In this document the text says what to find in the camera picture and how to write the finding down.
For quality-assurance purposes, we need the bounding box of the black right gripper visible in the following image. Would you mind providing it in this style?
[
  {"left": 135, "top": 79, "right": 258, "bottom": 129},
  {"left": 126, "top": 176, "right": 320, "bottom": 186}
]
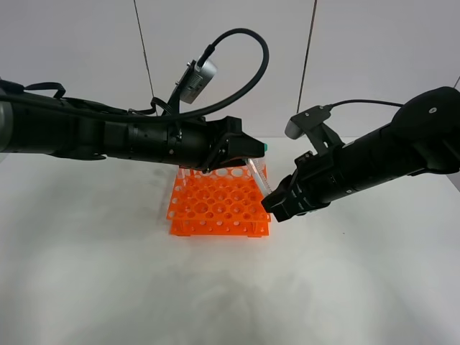
[{"left": 262, "top": 150, "right": 338, "bottom": 222}]

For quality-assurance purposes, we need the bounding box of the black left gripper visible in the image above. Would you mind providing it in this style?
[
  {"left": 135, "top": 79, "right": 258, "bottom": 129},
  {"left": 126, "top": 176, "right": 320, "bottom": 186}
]
[{"left": 180, "top": 116, "right": 264, "bottom": 173}]

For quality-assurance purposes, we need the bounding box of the clear test tube teal cap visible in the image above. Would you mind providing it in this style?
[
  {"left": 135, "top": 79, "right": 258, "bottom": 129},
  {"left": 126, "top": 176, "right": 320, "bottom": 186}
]
[{"left": 246, "top": 158, "right": 272, "bottom": 198}]

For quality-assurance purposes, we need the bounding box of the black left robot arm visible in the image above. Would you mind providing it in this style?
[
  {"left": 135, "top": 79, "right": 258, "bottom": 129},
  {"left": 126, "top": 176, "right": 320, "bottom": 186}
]
[{"left": 1, "top": 80, "right": 265, "bottom": 173}]

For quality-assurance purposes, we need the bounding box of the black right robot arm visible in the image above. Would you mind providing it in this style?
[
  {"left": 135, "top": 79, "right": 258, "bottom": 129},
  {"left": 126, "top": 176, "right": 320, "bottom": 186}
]
[{"left": 262, "top": 87, "right": 459, "bottom": 222}]

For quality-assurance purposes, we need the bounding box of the orange test tube rack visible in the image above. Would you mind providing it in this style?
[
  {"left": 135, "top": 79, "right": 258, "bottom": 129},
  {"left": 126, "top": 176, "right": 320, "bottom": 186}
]
[{"left": 167, "top": 166, "right": 271, "bottom": 237}]

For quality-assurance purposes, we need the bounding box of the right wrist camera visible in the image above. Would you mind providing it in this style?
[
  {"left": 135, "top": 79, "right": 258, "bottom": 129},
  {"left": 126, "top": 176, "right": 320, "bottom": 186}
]
[{"left": 285, "top": 105, "right": 332, "bottom": 139}]

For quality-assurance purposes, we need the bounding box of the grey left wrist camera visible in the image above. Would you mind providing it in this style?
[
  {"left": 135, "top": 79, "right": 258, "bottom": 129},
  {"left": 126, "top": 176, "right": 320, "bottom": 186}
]
[{"left": 175, "top": 59, "right": 217, "bottom": 104}]

